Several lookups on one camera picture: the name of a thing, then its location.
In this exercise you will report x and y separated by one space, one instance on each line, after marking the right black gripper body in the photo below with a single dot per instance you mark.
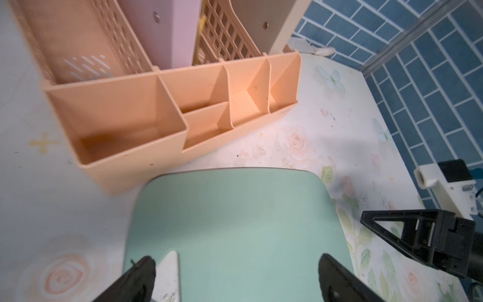
462 248

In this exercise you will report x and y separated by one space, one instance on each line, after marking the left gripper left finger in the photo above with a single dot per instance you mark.
136 284

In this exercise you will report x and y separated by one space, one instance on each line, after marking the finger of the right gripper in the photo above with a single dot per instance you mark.
424 237

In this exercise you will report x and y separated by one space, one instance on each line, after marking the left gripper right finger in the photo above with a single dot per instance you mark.
338 284

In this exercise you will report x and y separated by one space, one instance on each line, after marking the green cutting board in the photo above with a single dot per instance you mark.
241 234

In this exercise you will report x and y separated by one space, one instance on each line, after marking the floral table mat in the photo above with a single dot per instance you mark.
63 238

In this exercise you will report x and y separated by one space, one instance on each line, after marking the peach plastic file organizer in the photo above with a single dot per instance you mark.
126 120

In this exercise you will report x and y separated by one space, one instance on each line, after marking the pink folder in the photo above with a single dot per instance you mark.
166 29

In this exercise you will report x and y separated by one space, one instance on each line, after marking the beige folder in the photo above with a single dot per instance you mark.
270 23

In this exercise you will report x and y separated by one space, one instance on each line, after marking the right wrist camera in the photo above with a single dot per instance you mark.
453 186

